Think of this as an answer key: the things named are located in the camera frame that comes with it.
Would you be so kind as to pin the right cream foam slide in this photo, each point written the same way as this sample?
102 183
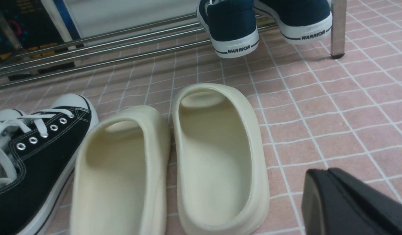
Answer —
222 180

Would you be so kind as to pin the black book with orange text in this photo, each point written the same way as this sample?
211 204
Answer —
28 28

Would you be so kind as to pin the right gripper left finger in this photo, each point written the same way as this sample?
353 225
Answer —
326 209

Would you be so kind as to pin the left cream foam slide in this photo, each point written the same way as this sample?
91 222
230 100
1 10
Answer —
120 176

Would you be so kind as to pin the metal shoe rack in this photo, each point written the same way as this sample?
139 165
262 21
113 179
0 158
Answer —
162 27

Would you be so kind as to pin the navy canvas sneaker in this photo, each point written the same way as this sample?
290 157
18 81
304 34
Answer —
231 25
299 21

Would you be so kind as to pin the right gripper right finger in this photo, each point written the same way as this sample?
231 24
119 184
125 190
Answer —
375 207

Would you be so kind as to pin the right black canvas sneaker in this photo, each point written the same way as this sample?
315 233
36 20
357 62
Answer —
37 158

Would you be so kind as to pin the pink checked cloth mat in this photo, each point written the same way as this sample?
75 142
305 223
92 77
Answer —
314 112

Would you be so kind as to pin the cream foam slide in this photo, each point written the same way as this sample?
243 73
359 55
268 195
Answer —
222 180
120 176

